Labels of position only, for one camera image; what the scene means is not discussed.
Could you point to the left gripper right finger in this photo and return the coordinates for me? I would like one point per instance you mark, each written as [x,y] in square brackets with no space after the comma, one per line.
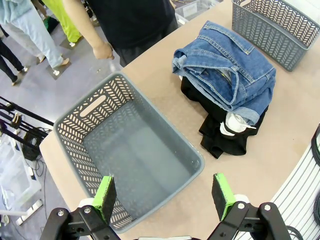
[223,200]

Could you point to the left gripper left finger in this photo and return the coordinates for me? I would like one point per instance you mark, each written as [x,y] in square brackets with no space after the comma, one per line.
[105,200]

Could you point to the thin black garment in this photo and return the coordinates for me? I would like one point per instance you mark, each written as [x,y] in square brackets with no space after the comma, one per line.
[215,142]

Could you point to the black trousers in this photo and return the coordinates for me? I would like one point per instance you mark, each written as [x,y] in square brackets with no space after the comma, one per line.
[197,96]

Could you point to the blue denim jeans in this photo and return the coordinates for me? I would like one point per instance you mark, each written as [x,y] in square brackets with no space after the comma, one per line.
[225,65]

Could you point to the person's right forearm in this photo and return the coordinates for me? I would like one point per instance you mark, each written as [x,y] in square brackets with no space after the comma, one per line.
[82,22]

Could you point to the person's right hand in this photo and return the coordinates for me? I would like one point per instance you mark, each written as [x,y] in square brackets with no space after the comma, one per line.
[103,51]

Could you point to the grey plastic mesh basket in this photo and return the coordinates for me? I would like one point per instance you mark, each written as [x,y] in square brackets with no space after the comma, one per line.
[140,150]
[262,37]

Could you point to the clear plastic storage box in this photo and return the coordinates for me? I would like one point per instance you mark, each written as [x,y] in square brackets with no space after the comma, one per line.
[192,10]
[15,175]

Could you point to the black tripod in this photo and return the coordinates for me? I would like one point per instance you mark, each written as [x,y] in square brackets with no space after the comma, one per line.
[15,121]

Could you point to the person in black T-shirt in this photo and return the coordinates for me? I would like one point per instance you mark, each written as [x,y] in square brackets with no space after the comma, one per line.
[135,22]

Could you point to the mannequin in light blue fleece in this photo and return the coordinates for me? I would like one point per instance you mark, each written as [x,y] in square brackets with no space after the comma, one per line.
[37,32]

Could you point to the mannequin legs in green trousers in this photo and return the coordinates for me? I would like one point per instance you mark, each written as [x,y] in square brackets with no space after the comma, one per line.
[66,20]

